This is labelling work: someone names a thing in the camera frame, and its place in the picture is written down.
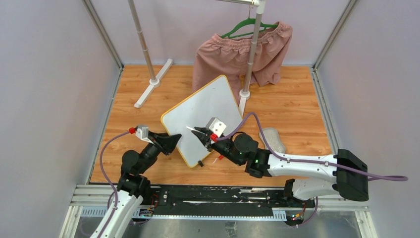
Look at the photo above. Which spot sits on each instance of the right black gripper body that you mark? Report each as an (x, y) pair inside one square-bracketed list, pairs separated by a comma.
[(223, 147)]

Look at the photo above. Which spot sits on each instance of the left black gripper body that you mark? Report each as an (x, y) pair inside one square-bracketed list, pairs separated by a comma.
[(150, 148)]

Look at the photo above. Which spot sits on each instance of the yellow framed whiteboard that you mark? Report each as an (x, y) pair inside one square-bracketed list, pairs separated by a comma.
[(214, 100)]

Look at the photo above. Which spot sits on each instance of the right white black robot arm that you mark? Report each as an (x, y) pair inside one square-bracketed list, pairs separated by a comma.
[(342, 173)]

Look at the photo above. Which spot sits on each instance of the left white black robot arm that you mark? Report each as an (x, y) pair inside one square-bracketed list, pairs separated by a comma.
[(132, 188)]

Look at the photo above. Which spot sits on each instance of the grey whiteboard eraser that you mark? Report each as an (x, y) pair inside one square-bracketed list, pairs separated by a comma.
[(270, 138)]

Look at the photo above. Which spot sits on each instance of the pink shorts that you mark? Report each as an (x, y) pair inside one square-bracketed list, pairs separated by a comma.
[(274, 52)]

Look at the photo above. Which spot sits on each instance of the green clothes hanger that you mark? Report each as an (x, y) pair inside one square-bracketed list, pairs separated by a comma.
[(249, 26)]

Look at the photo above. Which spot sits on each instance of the white clothes rack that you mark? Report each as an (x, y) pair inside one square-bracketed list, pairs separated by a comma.
[(233, 58)]

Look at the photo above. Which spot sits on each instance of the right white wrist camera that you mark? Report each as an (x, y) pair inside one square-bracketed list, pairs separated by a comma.
[(216, 126)]

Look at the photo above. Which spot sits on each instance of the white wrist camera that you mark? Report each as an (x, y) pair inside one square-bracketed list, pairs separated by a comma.
[(142, 132), (216, 126)]

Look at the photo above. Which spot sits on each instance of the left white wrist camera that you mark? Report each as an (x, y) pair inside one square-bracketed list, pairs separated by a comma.
[(142, 132)]

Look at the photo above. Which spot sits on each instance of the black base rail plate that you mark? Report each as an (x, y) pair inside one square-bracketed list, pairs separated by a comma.
[(195, 202)]

